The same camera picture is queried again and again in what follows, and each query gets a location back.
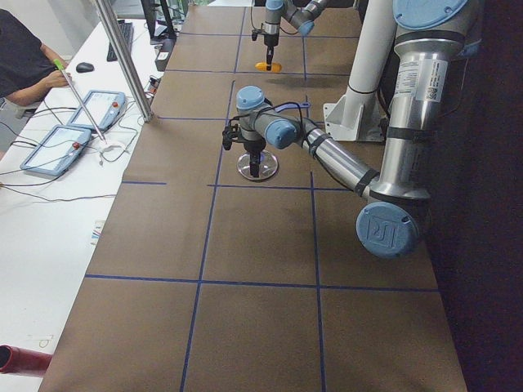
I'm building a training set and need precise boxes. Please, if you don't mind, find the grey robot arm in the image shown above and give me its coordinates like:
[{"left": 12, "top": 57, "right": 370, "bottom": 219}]
[
  {"left": 252, "top": 0, "right": 329, "bottom": 72},
  {"left": 222, "top": 1, "right": 484, "bottom": 258}
]

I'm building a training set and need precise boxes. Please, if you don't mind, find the teach pendant tablet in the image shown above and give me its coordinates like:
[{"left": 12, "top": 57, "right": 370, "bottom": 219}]
[
  {"left": 20, "top": 125, "right": 92, "bottom": 177},
  {"left": 67, "top": 90, "right": 126, "bottom": 133}
]

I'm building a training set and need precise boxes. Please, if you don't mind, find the white pedestal column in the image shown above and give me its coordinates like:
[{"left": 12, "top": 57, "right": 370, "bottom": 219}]
[{"left": 324, "top": 0, "right": 397, "bottom": 142}]

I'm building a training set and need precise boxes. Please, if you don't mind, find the aluminium frame post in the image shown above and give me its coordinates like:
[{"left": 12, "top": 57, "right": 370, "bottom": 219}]
[{"left": 93, "top": 0, "right": 153, "bottom": 123}]

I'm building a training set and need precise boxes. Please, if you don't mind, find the seated person black shirt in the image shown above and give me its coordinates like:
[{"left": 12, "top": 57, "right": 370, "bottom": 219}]
[{"left": 1, "top": 9, "right": 68, "bottom": 106}]

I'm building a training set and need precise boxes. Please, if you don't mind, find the metal reacher stick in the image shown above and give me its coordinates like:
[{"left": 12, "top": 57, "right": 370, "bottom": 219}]
[{"left": 53, "top": 59, "right": 109, "bottom": 145}]

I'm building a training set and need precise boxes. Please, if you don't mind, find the near teach pendant tablet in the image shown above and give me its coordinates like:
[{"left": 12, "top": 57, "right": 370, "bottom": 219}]
[{"left": 20, "top": 125, "right": 92, "bottom": 177}]

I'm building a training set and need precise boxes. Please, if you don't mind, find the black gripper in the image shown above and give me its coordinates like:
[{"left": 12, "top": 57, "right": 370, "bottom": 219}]
[
  {"left": 239, "top": 136, "right": 266, "bottom": 176},
  {"left": 263, "top": 32, "right": 279, "bottom": 71}
]

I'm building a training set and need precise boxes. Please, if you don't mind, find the black keyboard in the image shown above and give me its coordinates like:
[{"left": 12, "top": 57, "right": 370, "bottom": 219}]
[{"left": 105, "top": 21, "right": 135, "bottom": 63}]

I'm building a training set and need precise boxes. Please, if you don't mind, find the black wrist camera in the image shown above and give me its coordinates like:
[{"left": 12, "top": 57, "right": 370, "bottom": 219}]
[
  {"left": 251, "top": 29, "right": 265, "bottom": 42},
  {"left": 221, "top": 124, "right": 241, "bottom": 151}
]

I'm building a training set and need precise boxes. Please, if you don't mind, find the black monitor stand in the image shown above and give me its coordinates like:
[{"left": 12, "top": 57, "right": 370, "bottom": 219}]
[{"left": 141, "top": 0, "right": 179, "bottom": 45}]

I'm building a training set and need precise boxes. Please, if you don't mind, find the yellow corn cob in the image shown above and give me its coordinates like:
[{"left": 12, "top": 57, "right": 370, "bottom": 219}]
[{"left": 255, "top": 62, "right": 282, "bottom": 73}]

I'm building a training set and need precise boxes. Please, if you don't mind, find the far teach pendant tablet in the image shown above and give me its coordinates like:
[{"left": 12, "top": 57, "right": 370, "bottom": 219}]
[{"left": 67, "top": 90, "right": 126, "bottom": 133}]

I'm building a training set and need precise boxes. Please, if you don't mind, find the red cylinder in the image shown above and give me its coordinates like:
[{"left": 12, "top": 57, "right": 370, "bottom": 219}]
[{"left": 1, "top": 345, "right": 52, "bottom": 377}]

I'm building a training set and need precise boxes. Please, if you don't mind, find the dark blue saucepan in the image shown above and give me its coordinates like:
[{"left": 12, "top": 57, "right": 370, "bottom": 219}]
[{"left": 274, "top": 101, "right": 311, "bottom": 113}]

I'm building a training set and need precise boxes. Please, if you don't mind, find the black computer mouse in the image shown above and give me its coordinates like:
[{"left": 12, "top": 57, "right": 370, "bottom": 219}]
[{"left": 75, "top": 62, "right": 95, "bottom": 74}]

